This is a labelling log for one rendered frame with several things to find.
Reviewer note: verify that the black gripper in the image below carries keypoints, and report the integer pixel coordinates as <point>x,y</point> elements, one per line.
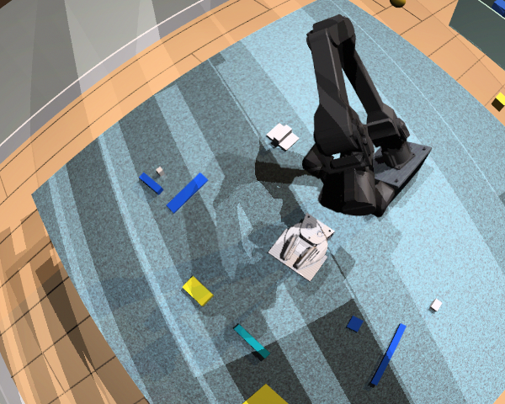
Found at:
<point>315,166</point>

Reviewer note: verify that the yellow rectangular block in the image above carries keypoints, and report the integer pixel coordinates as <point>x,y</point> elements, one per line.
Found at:
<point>198,291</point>

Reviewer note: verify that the cyan flat bar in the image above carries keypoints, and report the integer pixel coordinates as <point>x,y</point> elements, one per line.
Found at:
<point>252,341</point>

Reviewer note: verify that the yellow flat plate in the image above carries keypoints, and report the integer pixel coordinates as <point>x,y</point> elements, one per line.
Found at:
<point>265,395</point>

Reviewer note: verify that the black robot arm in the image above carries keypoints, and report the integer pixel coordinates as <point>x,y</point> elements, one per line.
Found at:
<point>337,127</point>

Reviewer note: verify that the small blue square block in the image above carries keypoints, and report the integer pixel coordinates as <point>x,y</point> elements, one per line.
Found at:
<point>355,323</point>

